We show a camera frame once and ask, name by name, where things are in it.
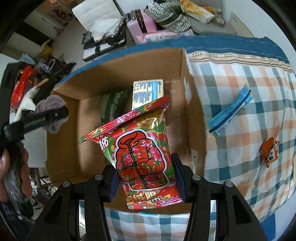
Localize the orange snack bag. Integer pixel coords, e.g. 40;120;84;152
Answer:
260;137;280;168

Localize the dark green wipes pack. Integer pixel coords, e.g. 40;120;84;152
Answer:
100;87;132;125

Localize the blue yellow-tipped snack packet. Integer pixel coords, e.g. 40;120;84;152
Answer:
208;84;253;139

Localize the red floral snack bag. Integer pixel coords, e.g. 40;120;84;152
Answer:
79;96;182;210

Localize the person's left hand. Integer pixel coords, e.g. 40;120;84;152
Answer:
1;149;33;203

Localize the white toy goose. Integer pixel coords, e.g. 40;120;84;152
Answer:
14;78;49;122

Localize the red bag on floor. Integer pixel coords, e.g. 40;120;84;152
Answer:
11;65;35;109

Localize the brown cardboard box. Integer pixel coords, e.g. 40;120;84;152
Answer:
45;47;207;215

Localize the checkered blue orange blanket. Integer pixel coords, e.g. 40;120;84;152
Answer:
64;36;295;240

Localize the white folding chair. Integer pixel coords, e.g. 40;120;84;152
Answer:
72;0;126;62

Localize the pink children's sofa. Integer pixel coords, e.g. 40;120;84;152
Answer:
125;9;194;44

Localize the black white patterned bag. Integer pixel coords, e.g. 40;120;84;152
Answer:
144;1;191;33

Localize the white yellow snack bag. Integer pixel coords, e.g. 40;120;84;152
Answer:
181;0;214;24

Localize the tape roll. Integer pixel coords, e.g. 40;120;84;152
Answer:
212;16;225;27

